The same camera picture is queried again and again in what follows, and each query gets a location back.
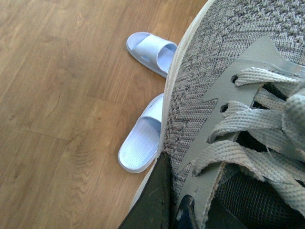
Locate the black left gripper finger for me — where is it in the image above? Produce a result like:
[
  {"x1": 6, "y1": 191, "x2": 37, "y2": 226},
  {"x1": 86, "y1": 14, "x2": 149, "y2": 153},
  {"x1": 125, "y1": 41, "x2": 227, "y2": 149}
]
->
[{"x1": 119, "y1": 152, "x2": 172, "y2": 229}]

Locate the light blue slipper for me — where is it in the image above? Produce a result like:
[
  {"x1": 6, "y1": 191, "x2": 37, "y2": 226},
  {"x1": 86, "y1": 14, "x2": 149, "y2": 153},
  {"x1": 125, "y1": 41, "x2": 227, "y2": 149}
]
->
[
  {"x1": 126, "y1": 32, "x2": 177, "y2": 78},
  {"x1": 118, "y1": 94, "x2": 164, "y2": 173}
]

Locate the grey knit sneaker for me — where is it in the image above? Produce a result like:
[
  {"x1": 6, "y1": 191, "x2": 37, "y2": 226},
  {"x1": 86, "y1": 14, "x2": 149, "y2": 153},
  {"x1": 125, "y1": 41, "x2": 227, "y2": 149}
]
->
[{"x1": 128, "y1": 0, "x2": 305, "y2": 229}]

